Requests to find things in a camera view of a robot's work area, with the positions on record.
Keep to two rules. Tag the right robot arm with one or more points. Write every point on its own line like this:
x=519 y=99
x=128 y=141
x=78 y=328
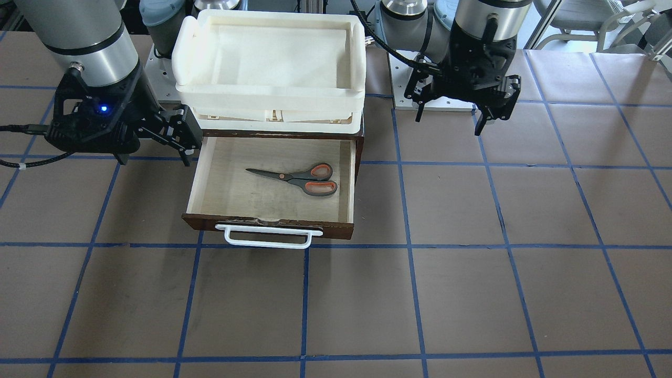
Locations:
x=88 y=32

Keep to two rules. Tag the cream plastic tray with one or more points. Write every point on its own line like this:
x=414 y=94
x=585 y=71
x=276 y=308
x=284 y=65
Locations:
x=272 y=72

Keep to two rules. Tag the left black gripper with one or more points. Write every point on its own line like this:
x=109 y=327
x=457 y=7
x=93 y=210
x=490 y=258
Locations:
x=464 y=65

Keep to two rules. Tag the grey orange scissors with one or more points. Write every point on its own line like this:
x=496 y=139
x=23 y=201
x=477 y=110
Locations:
x=314 y=181

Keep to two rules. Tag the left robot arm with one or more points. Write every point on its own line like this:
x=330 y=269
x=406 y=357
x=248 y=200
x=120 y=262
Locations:
x=420 y=30

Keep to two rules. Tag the light wooden drawer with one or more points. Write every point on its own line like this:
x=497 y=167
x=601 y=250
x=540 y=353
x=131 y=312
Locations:
x=225 y=191

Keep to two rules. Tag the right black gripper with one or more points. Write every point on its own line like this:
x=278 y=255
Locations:
x=143 y=111

